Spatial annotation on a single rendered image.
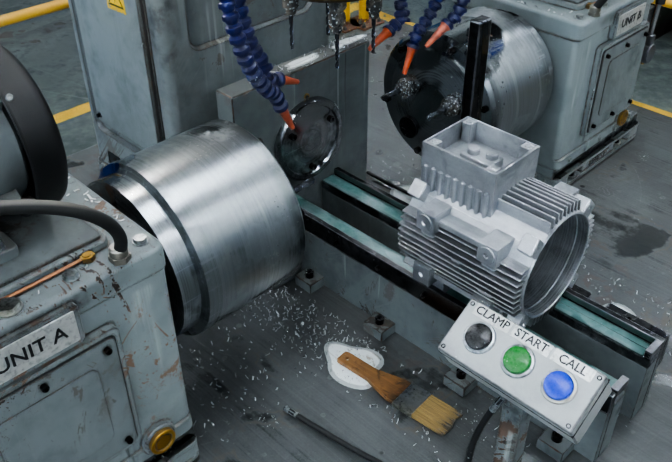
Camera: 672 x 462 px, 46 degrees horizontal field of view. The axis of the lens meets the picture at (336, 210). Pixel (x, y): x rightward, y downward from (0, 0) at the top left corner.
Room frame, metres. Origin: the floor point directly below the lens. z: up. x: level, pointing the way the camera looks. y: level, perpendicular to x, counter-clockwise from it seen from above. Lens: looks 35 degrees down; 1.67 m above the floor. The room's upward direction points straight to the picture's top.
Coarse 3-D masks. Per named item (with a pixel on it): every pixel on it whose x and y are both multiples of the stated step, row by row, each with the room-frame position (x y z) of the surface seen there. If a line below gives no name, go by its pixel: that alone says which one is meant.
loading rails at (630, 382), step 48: (336, 192) 1.14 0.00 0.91; (384, 192) 1.11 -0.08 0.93; (336, 240) 0.99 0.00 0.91; (384, 240) 1.06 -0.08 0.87; (336, 288) 0.99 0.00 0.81; (384, 288) 0.92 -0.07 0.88; (432, 288) 0.86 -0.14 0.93; (384, 336) 0.88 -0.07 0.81; (432, 336) 0.85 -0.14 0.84; (576, 336) 0.80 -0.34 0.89; (624, 336) 0.77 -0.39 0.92; (480, 384) 0.79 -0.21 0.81; (624, 384) 0.67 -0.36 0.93
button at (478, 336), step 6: (474, 324) 0.63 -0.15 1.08; (480, 324) 0.63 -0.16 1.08; (468, 330) 0.63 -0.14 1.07; (474, 330) 0.62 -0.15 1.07; (480, 330) 0.62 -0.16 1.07; (486, 330) 0.62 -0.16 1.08; (468, 336) 0.62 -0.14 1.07; (474, 336) 0.62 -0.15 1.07; (480, 336) 0.61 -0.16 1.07; (486, 336) 0.61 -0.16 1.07; (492, 336) 0.62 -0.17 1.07; (468, 342) 0.61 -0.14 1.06; (474, 342) 0.61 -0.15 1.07; (480, 342) 0.61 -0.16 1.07; (486, 342) 0.61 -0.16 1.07; (474, 348) 0.61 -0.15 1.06; (480, 348) 0.60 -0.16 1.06
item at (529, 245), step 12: (420, 180) 0.89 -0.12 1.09; (408, 192) 0.89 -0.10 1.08; (420, 192) 0.88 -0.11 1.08; (588, 204) 0.84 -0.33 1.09; (588, 216) 0.85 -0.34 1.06; (528, 240) 0.77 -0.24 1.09; (540, 240) 0.76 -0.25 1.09; (528, 252) 0.75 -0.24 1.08; (408, 264) 0.88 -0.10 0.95; (576, 276) 0.85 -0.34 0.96
